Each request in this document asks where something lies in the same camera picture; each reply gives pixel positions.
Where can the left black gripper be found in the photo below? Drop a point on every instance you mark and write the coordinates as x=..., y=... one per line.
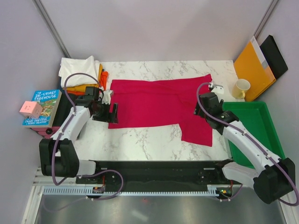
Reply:
x=105, y=118

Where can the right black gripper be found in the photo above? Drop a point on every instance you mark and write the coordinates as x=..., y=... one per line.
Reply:
x=196, y=110

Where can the red t shirt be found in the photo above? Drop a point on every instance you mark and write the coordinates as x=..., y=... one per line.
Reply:
x=162, y=103

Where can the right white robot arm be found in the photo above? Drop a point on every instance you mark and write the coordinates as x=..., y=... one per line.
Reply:
x=272, y=177

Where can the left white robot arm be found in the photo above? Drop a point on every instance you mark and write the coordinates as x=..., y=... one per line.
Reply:
x=58, y=156

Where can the orange folded t shirt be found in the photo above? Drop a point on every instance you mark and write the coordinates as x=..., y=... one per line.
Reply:
x=103, y=80

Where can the yellow folded t shirt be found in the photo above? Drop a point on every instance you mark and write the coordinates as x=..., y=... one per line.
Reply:
x=80, y=89

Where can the yellow mug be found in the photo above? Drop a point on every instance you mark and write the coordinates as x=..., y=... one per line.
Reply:
x=240, y=88

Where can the pink and black dumbbell rack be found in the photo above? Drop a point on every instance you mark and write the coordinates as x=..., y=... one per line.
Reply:
x=61, y=114

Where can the green plastic tray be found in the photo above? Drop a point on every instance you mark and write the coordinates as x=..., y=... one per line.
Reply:
x=256, y=118

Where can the blue treehouse book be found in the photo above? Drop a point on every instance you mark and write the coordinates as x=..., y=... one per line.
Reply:
x=48, y=101

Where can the white folded t shirt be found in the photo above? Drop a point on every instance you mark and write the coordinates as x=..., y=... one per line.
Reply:
x=70, y=66

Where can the orange folder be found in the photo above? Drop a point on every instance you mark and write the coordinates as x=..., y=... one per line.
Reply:
x=252, y=66

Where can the pink cube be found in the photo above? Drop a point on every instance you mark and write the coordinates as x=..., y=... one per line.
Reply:
x=31, y=109

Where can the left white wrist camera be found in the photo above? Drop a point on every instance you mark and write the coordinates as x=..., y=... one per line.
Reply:
x=107, y=97

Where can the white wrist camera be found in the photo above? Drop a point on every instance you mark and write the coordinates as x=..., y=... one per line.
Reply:
x=215, y=88
x=107, y=97

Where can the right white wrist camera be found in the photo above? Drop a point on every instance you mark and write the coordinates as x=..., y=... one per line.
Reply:
x=215, y=88

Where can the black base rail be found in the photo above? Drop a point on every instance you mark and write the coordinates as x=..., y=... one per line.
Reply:
x=158, y=176

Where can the white cable duct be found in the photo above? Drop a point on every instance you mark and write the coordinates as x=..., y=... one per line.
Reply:
x=212, y=190

